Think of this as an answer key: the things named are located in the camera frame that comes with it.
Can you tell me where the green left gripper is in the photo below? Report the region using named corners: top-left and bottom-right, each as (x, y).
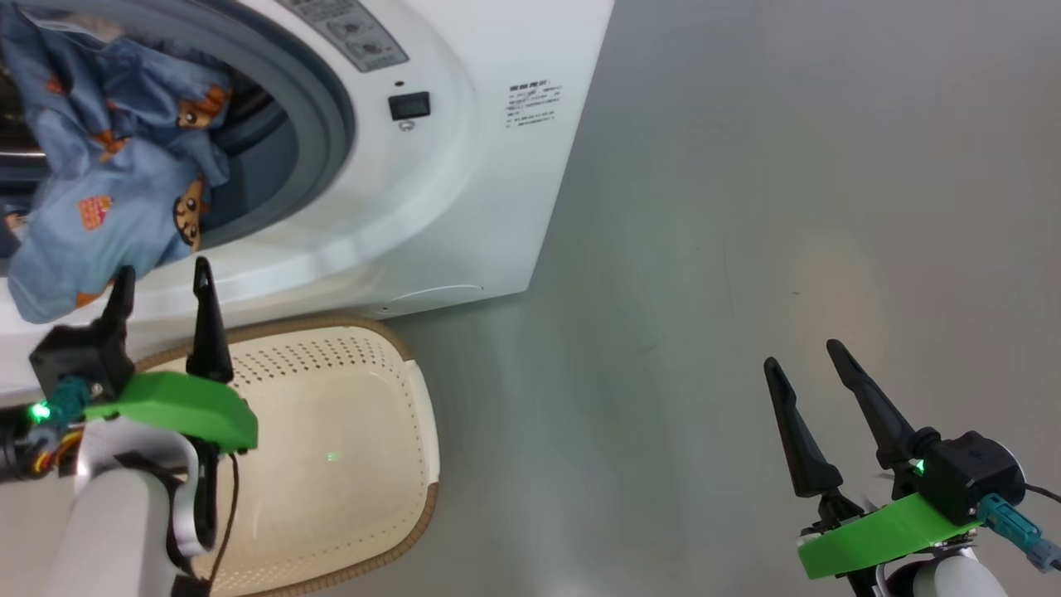
top-left (83, 257), bottom-right (259, 454)

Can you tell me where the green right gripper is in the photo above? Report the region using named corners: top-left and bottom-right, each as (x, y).
top-left (763, 339), bottom-right (983, 580)

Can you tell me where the blue bear print garment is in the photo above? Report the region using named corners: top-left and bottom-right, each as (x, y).
top-left (0, 4), bottom-right (235, 324)

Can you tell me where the cream laundry basket brown rim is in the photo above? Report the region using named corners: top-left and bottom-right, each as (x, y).
top-left (133, 315), bottom-right (440, 597)

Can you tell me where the grey rubber door seal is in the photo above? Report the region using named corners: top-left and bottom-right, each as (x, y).
top-left (0, 0), bottom-right (357, 250)

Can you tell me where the black door latch socket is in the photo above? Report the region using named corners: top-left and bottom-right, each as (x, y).
top-left (389, 91), bottom-right (432, 122)

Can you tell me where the white front-load washing machine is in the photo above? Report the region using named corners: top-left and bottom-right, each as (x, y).
top-left (0, 0), bottom-right (616, 399)

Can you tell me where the round white filter cover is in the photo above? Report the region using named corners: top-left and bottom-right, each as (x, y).
top-left (385, 284), bottom-right (484, 312)

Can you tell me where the grey warning sticker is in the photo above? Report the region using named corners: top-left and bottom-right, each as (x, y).
top-left (278, 0), bottom-right (409, 73)

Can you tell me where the small printed text label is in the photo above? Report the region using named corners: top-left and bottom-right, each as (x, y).
top-left (507, 80), bottom-right (564, 127)

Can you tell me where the teal left cable connector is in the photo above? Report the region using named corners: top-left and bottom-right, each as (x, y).
top-left (46, 377), bottom-right (94, 424)

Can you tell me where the teal cable connector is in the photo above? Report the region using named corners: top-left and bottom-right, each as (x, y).
top-left (978, 495), bottom-right (1061, 573)
top-left (46, 377), bottom-right (94, 424)

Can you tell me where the teal right cable connector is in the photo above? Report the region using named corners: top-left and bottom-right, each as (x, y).
top-left (978, 495), bottom-right (1061, 573)

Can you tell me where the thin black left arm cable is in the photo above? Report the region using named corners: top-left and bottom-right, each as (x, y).
top-left (206, 452), bottom-right (241, 583)

